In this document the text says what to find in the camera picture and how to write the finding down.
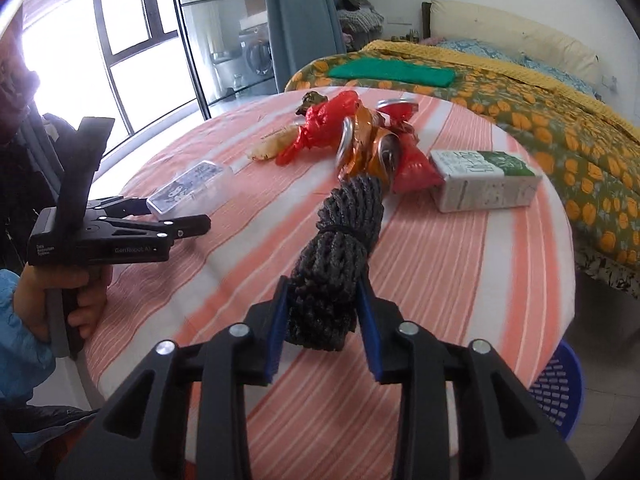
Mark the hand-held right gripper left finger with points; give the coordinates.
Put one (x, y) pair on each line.
(276, 330)

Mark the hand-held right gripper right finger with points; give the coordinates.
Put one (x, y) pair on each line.
(370, 330)

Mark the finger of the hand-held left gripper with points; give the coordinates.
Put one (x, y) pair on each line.
(185, 226)
(120, 205)

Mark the clear plastic box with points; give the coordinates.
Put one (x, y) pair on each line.
(190, 187)

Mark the crushed orange can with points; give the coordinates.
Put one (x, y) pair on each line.
(367, 147)

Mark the blue plastic basket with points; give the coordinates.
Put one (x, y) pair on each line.
(562, 390)

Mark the person's left forearm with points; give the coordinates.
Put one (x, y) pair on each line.
(22, 340)

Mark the person's left hand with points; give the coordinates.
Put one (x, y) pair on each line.
(92, 300)

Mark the striped orange white tablecloth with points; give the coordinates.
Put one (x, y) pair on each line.
(450, 280)

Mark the red plastic bag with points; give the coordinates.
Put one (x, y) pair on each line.
(412, 170)
(320, 122)

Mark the dark crumpled wrapper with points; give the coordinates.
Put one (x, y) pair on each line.
(310, 102)

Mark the black framed window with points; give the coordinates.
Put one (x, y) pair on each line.
(132, 25)

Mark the white green milk carton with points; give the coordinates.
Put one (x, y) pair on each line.
(480, 185)

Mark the washing machine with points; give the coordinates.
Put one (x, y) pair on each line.
(257, 55)

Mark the black framed glass door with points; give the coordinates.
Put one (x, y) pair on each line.
(215, 5)

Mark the crushed red can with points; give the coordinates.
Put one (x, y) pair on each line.
(397, 110)

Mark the grey blue curtain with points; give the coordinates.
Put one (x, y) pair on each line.
(300, 15)

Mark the patterned bed base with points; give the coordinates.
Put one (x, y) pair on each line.
(607, 272)

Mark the folded green cloth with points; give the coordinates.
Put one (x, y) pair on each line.
(390, 72)

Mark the green floral bed blanket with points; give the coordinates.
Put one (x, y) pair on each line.
(575, 160)

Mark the pile of clothes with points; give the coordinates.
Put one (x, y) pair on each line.
(357, 17)

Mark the blue patterned pillow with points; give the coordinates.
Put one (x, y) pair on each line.
(495, 55)

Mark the yellow knitted blanket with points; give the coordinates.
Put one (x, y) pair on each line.
(560, 85)

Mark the cream padded headboard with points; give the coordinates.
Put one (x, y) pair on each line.
(515, 27)

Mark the wall socket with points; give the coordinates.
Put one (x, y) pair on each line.
(610, 83)

